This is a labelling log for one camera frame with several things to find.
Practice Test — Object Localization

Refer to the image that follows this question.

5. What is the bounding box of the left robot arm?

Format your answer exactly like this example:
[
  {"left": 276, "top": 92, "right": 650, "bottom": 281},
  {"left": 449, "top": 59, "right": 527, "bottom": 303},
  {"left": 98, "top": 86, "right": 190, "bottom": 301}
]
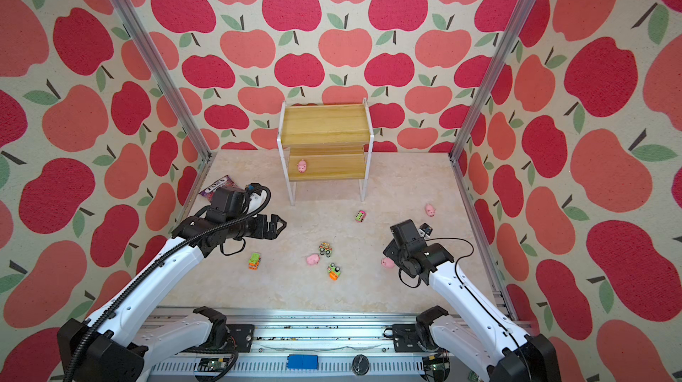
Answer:
[{"left": 57, "top": 183, "right": 287, "bottom": 381}]

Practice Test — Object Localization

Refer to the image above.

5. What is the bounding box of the left aluminium frame post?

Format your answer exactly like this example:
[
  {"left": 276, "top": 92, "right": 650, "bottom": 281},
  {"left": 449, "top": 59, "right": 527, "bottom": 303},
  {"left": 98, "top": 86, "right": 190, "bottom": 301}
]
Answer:
[{"left": 84, "top": 0, "right": 214, "bottom": 162}]

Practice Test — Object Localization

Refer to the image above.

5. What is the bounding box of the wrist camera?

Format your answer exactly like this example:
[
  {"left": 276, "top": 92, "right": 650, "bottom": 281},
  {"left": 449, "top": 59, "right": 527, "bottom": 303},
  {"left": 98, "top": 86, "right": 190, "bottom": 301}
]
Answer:
[
  {"left": 207, "top": 187, "right": 266, "bottom": 221},
  {"left": 418, "top": 223, "right": 433, "bottom": 239}
]

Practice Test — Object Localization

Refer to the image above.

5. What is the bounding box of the wooden two-tier shelf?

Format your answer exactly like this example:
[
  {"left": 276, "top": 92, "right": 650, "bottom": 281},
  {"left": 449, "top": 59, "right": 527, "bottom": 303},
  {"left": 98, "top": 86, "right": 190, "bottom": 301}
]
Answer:
[{"left": 276, "top": 101, "right": 375, "bottom": 204}]

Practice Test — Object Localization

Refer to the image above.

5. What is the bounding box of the yellow green toy car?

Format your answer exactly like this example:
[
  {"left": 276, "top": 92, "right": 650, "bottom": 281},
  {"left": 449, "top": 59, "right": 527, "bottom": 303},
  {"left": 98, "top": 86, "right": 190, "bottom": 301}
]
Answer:
[{"left": 319, "top": 242, "right": 332, "bottom": 258}]

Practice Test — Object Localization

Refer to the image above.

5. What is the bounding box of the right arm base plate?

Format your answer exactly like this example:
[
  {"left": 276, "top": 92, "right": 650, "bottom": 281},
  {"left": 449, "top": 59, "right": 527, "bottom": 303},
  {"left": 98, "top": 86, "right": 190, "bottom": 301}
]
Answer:
[{"left": 389, "top": 323, "right": 436, "bottom": 353}]

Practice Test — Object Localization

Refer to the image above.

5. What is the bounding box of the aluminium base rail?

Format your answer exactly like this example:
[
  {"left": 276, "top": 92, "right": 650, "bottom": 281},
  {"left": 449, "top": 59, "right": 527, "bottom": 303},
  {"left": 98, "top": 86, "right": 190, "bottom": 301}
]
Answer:
[{"left": 139, "top": 326, "right": 447, "bottom": 355}]

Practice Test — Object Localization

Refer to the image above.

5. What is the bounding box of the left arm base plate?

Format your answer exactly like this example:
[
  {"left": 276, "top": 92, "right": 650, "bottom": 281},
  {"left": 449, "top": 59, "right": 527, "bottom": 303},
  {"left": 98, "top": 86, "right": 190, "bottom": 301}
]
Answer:
[{"left": 212, "top": 324, "right": 255, "bottom": 354}]

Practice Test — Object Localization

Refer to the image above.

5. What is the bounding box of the orange green toy car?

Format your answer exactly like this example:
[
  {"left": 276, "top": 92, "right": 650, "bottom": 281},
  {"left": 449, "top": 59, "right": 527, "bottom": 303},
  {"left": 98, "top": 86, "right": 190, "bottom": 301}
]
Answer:
[{"left": 248, "top": 252, "right": 261, "bottom": 270}]

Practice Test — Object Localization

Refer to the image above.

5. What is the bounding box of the blue block on rail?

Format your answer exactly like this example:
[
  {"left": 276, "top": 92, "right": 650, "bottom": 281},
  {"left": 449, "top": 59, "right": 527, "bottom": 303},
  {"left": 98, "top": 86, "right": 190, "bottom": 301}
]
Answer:
[{"left": 287, "top": 355, "right": 319, "bottom": 371}]

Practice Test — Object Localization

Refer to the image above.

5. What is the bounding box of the round black knob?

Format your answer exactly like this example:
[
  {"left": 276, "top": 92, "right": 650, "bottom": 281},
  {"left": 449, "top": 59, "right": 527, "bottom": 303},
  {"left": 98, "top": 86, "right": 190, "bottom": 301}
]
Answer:
[{"left": 352, "top": 355, "right": 370, "bottom": 377}]

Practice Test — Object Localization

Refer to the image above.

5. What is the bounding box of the pink green toy car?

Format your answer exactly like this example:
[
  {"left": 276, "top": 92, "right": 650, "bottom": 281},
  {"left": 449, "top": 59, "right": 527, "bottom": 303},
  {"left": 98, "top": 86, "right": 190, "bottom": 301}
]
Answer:
[{"left": 355, "top": 210, "right": 367, "bottom": 222}]

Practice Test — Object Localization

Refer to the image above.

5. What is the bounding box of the purple candy bag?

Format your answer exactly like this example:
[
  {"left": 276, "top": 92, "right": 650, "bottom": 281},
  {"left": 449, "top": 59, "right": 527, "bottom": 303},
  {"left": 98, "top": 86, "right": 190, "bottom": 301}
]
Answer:
[{"left": 200, "top": 175, "right": 234, "bottom": 202}]

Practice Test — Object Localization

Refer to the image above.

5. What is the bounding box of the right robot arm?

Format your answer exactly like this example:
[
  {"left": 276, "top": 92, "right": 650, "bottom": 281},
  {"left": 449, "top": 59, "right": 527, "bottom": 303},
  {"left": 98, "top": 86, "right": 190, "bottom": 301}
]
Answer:
[{"left": 384, "top": 220, "right": 561, "bottom": 381}]

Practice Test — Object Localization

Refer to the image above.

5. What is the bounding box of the right aluminium frame post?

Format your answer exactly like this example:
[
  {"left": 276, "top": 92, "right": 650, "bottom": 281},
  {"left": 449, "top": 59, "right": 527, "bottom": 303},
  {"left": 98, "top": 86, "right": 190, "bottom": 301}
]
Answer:
[{"left": 449, "top": 0, "right": 558, "bottom": 163}]

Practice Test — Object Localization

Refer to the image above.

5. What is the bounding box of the orange toy car with eyes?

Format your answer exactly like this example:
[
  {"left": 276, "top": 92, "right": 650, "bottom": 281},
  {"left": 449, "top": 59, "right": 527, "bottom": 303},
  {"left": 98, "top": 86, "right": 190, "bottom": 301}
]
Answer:
[{"left": 327, "top": 263, "right": 341, "bottom": 281}]

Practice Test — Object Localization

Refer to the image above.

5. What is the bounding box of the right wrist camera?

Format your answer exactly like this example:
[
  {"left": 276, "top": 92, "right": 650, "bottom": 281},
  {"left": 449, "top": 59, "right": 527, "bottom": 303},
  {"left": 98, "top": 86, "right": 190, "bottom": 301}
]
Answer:
[{"left": 418, "top": 223, "right": 433, "bottom": 239}]

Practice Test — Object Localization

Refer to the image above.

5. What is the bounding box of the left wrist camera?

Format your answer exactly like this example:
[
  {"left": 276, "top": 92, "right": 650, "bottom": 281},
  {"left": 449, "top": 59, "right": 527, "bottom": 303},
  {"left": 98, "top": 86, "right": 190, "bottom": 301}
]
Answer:
[{"left": 207, "top": 187, "right": 266, "bottom": 221}]

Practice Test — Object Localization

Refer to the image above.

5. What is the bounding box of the aluminium frame post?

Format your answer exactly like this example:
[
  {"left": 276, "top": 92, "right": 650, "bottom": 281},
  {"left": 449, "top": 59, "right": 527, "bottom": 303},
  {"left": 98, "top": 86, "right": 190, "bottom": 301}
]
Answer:
[
  {"left": 449, "top": 0, "right": 558, "bottom": 163},
  {"left": 84, "top": 0, "right": 214, "bottom": 162}
]

